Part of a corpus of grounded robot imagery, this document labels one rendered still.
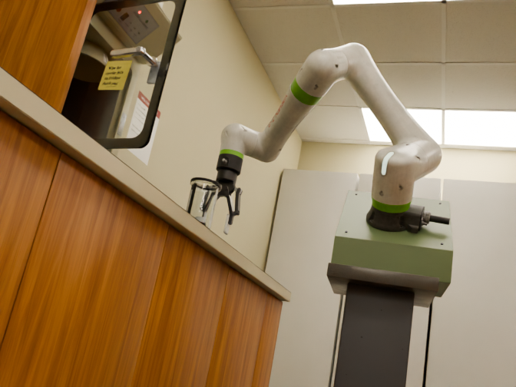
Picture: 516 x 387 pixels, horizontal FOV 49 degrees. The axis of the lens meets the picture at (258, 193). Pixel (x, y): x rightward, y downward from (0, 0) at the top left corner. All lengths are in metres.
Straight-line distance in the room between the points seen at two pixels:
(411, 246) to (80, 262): 1.03
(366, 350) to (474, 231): 2.64
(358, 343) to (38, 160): 1.09
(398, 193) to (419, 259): 0.21
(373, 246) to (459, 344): 2.41
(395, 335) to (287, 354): 2.55
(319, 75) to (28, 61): 0.89
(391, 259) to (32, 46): 1.15
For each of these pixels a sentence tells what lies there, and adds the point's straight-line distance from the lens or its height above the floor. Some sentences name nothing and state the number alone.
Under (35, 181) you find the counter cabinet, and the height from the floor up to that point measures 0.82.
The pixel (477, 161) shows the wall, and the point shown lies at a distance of 4.96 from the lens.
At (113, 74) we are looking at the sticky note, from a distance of 1.38.
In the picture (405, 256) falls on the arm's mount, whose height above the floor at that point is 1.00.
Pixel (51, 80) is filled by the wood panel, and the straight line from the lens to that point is 1.38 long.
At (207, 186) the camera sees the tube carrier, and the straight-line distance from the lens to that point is 1.89.
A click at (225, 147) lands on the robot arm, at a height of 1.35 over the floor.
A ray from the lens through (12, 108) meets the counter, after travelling 0.95.
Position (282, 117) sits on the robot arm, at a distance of 2.03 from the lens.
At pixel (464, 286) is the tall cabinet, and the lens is 4.19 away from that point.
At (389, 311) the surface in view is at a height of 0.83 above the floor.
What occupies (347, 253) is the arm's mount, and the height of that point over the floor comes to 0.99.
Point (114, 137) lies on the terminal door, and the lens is 1.28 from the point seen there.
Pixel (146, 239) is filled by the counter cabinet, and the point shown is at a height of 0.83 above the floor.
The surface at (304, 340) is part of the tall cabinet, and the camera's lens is 4.23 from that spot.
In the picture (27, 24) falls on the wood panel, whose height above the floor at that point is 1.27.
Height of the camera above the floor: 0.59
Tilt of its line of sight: 17 degrees up
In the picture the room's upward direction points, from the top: 11 degrees clockwise
